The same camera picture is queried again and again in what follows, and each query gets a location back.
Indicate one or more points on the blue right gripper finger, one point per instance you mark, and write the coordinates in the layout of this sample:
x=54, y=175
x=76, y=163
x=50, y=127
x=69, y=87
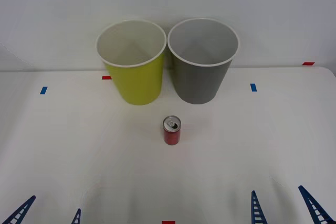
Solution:
x=256, y=212
x=313, y=205

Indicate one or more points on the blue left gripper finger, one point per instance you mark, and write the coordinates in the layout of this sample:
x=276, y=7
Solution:
x=77, y=217
x=20, y=209

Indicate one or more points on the red drink can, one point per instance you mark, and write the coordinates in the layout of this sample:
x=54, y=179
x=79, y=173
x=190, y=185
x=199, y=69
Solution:
x=172, y=136

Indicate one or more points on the grey plastic waste bin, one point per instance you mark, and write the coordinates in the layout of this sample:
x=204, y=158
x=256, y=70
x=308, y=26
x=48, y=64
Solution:
x=199, y=82

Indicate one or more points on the yellow-green plastic waste bin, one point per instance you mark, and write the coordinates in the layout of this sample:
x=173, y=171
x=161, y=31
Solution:
x=139, y=82

